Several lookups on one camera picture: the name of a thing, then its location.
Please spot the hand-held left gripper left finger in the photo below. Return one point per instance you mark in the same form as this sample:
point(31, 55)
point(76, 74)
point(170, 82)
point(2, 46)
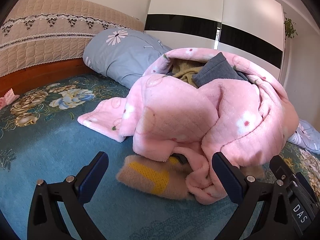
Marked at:
point(93, 177)

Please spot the beige sweater with yellow pattern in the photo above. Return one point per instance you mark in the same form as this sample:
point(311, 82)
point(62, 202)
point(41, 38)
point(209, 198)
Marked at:
point(140, 180)

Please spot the blue floral pillow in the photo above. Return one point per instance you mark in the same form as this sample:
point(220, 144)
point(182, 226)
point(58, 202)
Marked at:
point(120, 55)

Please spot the white wardrobe with black stripe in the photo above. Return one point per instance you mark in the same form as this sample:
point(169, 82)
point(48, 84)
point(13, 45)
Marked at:
point(187, 0)

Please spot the teal floral bed blanket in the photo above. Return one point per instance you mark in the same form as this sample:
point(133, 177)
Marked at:
point(75, 140)

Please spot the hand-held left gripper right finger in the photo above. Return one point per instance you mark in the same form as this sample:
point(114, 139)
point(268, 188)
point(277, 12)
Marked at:
point(227, 177)

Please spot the blue floral quilt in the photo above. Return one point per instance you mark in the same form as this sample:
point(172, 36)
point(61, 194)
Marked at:
point(307, 135)

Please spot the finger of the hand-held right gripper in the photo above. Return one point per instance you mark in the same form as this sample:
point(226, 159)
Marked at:
point(280, 167)

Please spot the green hanging plant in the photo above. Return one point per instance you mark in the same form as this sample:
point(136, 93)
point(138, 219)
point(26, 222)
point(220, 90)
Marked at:
point(290, 28)

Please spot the pink floral fleece pajama pants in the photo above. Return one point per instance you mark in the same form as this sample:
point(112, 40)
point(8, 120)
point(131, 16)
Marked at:
point(175, 110)

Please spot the mustard knit sweater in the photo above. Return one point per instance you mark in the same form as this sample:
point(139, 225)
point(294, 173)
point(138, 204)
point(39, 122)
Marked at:
point(185, 73)

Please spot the small pink cloth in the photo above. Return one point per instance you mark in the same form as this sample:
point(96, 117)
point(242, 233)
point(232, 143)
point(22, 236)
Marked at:
point(8, 98)

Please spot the beige quilted headboard cover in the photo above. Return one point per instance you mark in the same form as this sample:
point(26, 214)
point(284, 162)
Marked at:
point(50, 42)

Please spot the wooden bed frame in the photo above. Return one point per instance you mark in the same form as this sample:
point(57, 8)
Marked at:
point(37, 75)

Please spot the grey garment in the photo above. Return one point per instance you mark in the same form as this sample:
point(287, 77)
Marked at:
point(217, 70)

